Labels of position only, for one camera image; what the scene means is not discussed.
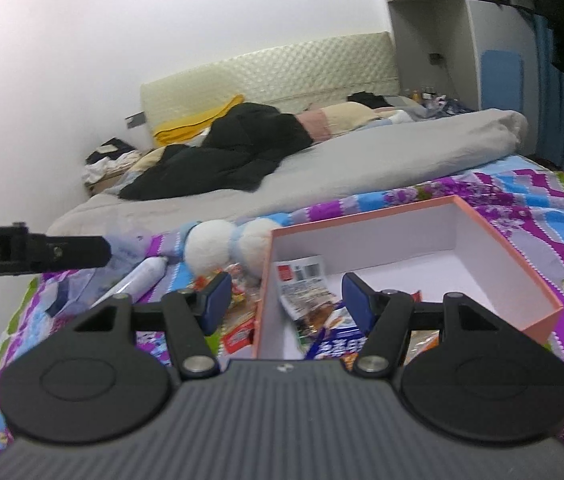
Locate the dark dried meat snack bag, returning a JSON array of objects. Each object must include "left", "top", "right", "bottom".
[{"left": 274, "top": 256, "right": 338, "bottom": 346}]

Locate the translucent blue zip bag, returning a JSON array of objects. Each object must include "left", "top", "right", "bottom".
[{"left": 44, "top": 231, "right": 152, "bottom": 320}]

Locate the floral purple bed sheet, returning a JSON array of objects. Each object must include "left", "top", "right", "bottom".
[{"left": 0, "top": 154, "right": 564, "bottom": 463}]

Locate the blue snack bag in box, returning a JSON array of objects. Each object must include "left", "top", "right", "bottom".
[{"left": 305, "top": 301, "right": 367, "bottom": 367}]

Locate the red foil snack packet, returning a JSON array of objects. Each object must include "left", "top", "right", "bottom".
[{"left": 220, "top": 263, "right": 264, "bottom": 356}]

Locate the white spray can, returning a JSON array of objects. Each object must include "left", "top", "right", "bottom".
[{"left": 93, "top": 257, "right": 167, "bottom": 307}]

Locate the blue white plush toy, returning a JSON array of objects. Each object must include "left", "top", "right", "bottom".
[{"left": 181, "top": 217, "right": 282, "bottom": 278}]

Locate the pink cardboard storage box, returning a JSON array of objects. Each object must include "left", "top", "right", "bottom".
[{"left": 253, "top": 196, "right": 563, "bottom": 360}]

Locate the grey duvet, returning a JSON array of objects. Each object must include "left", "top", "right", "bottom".
[{"left": 48, "top": 110, "right": 528, "bottom": 236}]

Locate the yellow cloth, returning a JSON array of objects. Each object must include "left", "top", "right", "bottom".
[{"left": 153, "top": 94, "right": 244, "bottom": 146}]

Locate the black clothing pile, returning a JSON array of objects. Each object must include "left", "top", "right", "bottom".
[{"left": 118, "top": 103, "right": 312, "bottom": 200}]

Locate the beige pillow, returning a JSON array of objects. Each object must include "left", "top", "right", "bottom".
[{"left": 295, "top": 102, "right": 398, "bottom": 143}]

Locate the cream quilted headboard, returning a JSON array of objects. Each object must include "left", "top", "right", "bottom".
[{"left": 140, "top": 32, "right": 400, "bottom": 136}]

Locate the blue chair back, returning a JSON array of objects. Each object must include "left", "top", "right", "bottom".
[{"left": 480, "top": 50, "right": 524, "bottom": 113}]

